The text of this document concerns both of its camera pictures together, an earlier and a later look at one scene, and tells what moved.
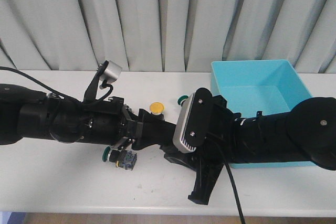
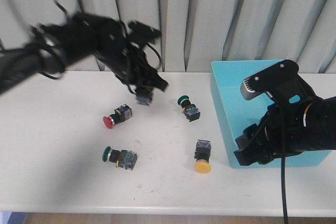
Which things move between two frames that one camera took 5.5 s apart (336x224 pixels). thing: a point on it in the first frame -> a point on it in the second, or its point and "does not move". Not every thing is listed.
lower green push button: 123,158 does not move
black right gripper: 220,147 -> 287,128
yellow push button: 156,108 -> 144,96
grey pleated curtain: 167,21 does not move
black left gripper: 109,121 -> 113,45
